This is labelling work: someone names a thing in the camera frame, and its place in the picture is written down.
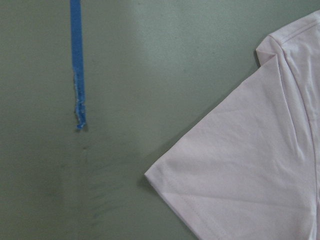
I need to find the pink Snoopy t-shirt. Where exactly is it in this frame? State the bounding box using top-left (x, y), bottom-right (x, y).
top-left (145, 11), bottom-right (320, 240)

